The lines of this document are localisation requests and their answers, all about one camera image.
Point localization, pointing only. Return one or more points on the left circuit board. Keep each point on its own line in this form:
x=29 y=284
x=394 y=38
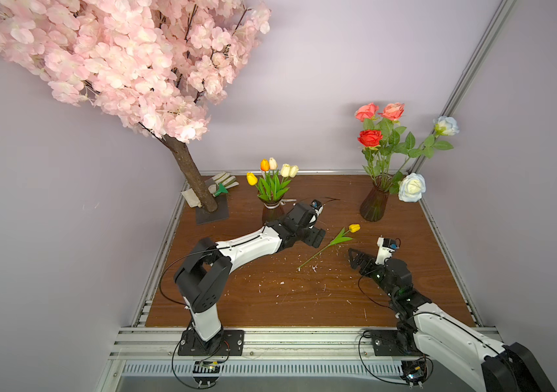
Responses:
x=206 y=374

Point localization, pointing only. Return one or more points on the right circuit board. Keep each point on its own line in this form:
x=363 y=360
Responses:
x=414 y=373

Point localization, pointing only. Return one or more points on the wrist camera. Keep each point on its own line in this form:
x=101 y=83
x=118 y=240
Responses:
x=317 y=206
x=386 y=249

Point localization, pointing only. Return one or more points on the left red glass vase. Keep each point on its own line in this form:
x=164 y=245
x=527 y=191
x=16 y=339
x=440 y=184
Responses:
x=276 y=209

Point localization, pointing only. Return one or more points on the aluminium mounting rail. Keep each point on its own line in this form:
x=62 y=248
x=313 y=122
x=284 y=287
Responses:
x=278 y=352

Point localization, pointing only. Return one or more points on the white rose large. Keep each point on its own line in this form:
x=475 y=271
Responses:
x=412 y=188

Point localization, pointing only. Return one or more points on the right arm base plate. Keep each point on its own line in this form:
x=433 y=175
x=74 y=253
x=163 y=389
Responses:
x=391 y=342

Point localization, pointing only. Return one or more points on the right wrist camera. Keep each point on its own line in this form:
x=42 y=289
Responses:
x=386 y=249

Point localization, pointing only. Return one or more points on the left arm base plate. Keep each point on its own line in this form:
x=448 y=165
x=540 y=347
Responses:
x=224 y=343

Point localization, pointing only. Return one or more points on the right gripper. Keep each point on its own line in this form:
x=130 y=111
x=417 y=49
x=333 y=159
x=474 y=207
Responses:
x=371 y=265

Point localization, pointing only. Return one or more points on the cream tulip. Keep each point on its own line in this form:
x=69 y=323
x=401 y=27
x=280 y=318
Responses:
x=273 y=166
x=293 y=171
x=282 y=180

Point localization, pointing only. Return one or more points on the right purple glass vase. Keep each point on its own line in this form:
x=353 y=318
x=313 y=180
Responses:
x=374 y=205

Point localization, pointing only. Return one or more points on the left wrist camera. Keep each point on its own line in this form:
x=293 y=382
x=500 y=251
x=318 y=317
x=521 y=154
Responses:
x=317 y=206

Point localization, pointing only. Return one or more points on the circuit board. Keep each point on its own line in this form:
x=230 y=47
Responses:
x=414 y=373
x=206 y=374

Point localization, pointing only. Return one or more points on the pink rose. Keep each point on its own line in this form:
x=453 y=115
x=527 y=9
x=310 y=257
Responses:
x=368 y=116
x=389 y=125

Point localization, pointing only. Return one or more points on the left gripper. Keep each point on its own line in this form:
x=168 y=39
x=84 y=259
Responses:
x=313 y=234

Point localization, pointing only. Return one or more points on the red rose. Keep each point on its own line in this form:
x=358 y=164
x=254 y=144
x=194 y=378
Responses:
x=371 y=142

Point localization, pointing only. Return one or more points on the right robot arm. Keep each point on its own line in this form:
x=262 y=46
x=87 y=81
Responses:
x=483 y=363

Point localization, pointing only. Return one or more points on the white rose small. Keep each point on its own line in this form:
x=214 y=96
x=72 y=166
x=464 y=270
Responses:
x=444 y=126

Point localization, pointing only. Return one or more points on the aluminium corner profile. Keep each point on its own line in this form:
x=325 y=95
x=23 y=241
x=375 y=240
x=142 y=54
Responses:
x=480 y=53

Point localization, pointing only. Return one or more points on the pink blossom artificial tree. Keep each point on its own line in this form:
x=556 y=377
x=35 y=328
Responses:
x=156 y=65

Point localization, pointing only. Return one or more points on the yellow tulip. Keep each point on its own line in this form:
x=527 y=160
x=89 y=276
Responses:
x=343 y=236
x=257 y=183

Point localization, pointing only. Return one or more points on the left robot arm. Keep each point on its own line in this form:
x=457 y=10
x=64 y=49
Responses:
x=203 y=275

